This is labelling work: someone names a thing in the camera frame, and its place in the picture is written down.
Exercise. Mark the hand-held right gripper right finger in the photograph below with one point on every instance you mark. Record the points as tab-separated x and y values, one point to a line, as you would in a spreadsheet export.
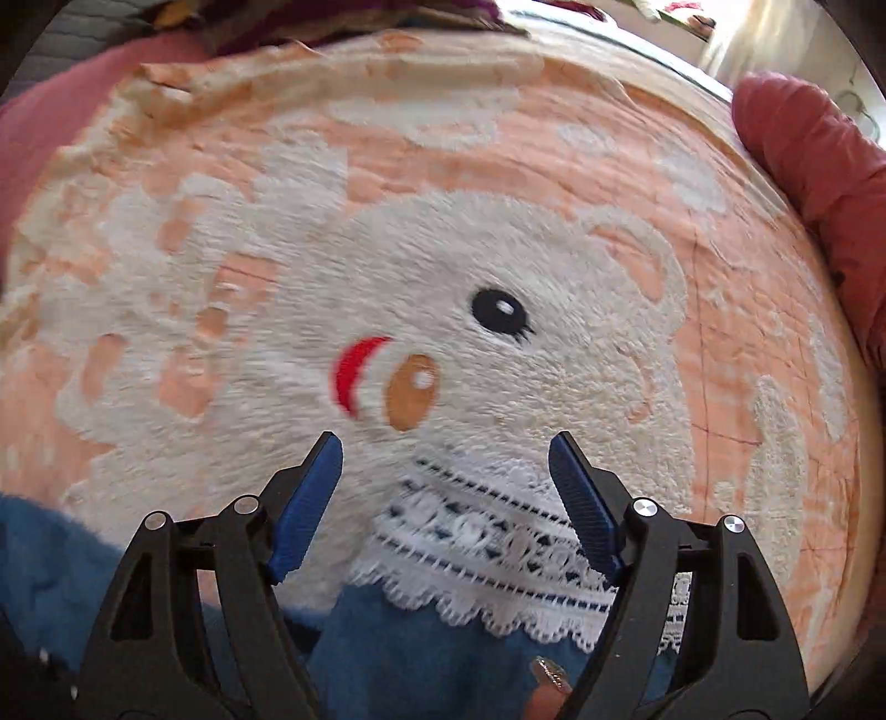
585	505

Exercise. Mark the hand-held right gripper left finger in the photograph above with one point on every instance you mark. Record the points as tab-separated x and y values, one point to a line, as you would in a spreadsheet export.
308	512

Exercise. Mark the blue denim pants lace trim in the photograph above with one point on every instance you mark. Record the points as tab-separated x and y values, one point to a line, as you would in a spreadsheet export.
443	664

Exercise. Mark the person's right hand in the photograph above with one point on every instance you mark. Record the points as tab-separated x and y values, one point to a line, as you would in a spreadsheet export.
547	692

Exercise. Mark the peach bear printed blanket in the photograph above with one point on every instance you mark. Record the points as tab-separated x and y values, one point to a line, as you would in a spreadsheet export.
484	242

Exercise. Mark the red pillow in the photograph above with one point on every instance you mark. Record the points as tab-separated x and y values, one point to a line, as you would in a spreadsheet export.
817	159

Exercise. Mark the pink pillow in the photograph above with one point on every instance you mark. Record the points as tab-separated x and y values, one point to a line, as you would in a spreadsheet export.
62	104

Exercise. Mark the striped maroon yellow pillow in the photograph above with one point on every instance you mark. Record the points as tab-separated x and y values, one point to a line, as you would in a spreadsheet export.
277	21

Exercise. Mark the white curtain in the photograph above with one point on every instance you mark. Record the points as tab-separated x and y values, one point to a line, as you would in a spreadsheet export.
761	34

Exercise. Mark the grey quilted bedspread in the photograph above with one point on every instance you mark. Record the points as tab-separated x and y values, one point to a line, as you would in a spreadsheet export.
83	34

